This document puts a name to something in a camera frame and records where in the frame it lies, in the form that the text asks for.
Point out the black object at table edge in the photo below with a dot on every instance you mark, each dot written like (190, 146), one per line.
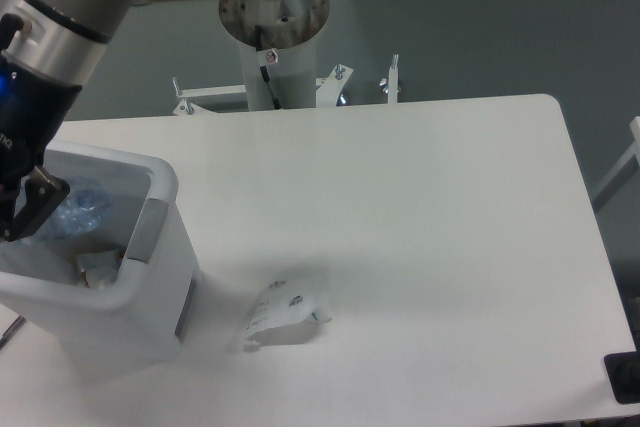
(623, 373)

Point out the white paper package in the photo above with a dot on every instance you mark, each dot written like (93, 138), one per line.
(284, 306)

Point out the white metal base frame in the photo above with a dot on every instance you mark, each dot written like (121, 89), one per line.
(329, 91)

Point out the white plastic trash can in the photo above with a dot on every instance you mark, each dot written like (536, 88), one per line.
(142, 313)

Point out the white frame at right edge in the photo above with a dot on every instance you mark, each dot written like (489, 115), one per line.
(622, 170)

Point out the crumpled paper trash in bin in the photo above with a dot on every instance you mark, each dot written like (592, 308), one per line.
(99, 270)

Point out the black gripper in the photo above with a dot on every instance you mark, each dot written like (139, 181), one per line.
(32, 110)

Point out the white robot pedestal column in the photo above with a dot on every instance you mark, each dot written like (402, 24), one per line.
(276, 41)

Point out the clear plastic water bottle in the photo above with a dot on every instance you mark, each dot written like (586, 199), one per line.
(86, 208)

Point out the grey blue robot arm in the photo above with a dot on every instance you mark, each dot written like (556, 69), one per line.
(49, 50)

